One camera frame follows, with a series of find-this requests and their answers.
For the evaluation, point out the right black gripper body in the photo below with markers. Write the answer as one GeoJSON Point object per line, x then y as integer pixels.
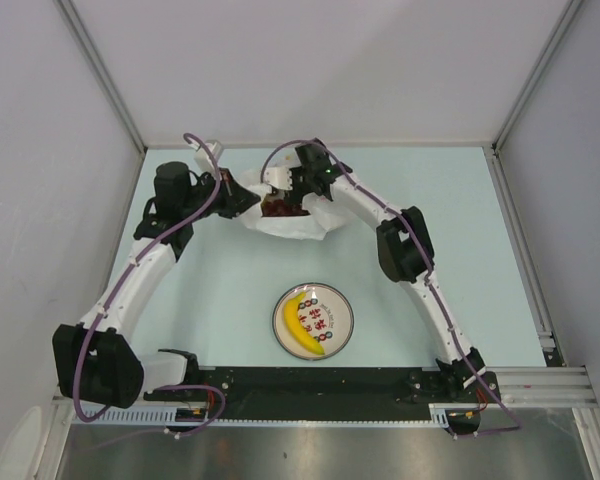
{"type": "Point", "coordinates": [301, 184]}

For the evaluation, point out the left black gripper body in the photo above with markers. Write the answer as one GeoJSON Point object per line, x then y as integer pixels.
{"type": "Point", "coordinates": [223, 203]}

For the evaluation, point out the white plastic bag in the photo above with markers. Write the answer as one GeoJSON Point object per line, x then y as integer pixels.
{"type": "Point", "coordinates": [324, 216]}

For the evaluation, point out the dark red fake fruit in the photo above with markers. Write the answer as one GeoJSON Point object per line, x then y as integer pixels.
{"type": "Point", "coordinates": [279, 207]}

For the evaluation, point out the yellow fake banana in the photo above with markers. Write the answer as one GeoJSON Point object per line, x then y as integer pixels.
{"type": "Point", "coordinates": [295, 327]}

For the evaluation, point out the round printed plate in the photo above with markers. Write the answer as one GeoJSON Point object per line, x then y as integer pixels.
{"type": "Point", "coordinates": [327, 316]}

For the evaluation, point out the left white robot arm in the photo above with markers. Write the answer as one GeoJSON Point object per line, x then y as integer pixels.
{"type": "Point", "coordinates": [94, 359]}

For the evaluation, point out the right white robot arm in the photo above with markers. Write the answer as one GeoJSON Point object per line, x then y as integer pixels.
{"type": "Point", "coordinates": [405, 255]}

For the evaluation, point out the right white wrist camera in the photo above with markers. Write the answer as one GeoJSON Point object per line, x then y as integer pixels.
{"type": "Point", "coordinates": [279, 178]}

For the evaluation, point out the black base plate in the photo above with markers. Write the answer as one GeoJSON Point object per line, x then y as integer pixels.
{"type": "Point", "coordinates": [340, 394]}

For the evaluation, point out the right aluminium frame post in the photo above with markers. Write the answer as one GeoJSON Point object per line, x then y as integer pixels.
{"type": "Point", "coordinates": [558, 34]}

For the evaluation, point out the aluminium frame post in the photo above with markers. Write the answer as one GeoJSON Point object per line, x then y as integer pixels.
{"type": "Point", "coordinates": [558, 34]}
{"type": "Point", "coordinates": [91, 54]}

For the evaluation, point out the white slotted cable duct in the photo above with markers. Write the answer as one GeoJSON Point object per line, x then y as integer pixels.
{"type": "Point", "coordinates": [172, 416]}

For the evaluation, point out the left aluminium frame post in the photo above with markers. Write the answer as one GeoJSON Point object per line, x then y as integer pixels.
{"type": "Point", "coordinates": [91, 54]}

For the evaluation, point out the aluminium front rail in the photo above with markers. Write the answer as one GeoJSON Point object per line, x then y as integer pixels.
{"type": "Point", "coordinates": [542, 385]}

